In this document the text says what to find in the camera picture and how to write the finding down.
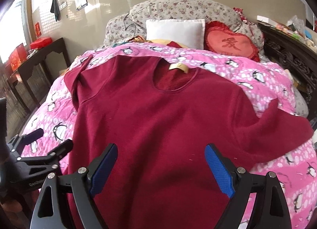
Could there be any dark red fleece sweater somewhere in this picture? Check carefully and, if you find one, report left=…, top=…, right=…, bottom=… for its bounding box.
left=64, top=55, right=313, bottom=228

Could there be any red bag on table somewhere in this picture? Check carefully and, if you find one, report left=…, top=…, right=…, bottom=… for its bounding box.
left=9, top=43, right=27, bottom=71

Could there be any dark wooden side table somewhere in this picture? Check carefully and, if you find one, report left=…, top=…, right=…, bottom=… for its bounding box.
left=6, top=37, right=72, bottom=114

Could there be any red gift box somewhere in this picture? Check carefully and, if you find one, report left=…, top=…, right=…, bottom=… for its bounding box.
left=30, top=37, right=53, bottom=49

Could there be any yellow and red blanket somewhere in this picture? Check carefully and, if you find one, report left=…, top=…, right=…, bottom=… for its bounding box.
left=127, top=35, right=188, bottom=49

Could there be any carved dark wooden headboard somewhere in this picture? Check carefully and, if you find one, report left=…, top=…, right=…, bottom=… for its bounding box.
left=258, top=22, right=316, bottom=122

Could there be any red heart shaped cushion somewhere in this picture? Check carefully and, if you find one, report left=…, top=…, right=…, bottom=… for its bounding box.
left=204, top=21, right=260, bottom=62

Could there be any white square pillow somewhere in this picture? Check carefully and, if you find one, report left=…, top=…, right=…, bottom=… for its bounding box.
left=146, top=19, right=206, bottom=50

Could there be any dark cloth hanging on wall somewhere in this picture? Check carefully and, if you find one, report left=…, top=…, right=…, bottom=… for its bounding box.
left=50, top=0, right=60, bottom=22

